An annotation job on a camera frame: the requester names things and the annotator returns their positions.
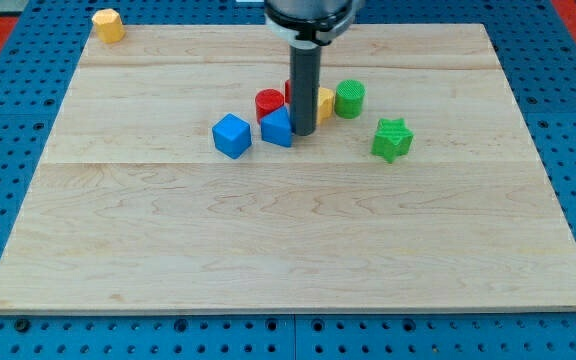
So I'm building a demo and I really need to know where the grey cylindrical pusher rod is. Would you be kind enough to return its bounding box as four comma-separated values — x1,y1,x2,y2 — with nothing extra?
290,46,321,136

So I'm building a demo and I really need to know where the red star block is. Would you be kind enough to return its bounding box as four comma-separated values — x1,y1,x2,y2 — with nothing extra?
284,79,291,104

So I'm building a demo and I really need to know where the yellow heart block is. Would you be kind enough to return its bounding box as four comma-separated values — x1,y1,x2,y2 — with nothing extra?
316,87,336,125

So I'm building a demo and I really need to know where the green star block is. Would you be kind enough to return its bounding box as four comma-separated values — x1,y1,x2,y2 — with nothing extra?
371,118,414,163

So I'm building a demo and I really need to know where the red cylinder block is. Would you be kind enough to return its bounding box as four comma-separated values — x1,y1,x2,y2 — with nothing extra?
254,89,285,124

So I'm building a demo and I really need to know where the green cylinder block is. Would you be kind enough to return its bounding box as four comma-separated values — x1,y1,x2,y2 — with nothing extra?
334,79,366,119

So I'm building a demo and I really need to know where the blue triangle block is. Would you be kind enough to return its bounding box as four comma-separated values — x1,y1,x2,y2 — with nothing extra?
260,106,292,147

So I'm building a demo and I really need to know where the blue cube block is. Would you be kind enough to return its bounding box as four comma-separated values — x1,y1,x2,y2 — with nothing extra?
212,113,252,159

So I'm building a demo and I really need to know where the yellow hexagon block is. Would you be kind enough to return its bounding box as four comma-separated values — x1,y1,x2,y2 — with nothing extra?
92,8,125,44

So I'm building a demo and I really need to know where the wooden board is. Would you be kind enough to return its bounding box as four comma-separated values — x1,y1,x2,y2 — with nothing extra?
0,24,576,315

